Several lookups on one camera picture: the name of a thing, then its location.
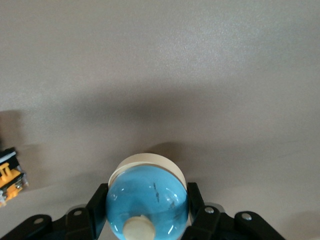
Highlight red button orange body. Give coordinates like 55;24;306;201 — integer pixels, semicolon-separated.
0;147;29;208

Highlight blue dome call bell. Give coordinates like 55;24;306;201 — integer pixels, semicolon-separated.
105;152;190;240

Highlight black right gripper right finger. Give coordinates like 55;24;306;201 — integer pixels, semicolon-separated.
181;182;287;240

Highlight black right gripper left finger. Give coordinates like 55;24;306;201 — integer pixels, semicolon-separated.
0;183;110;240

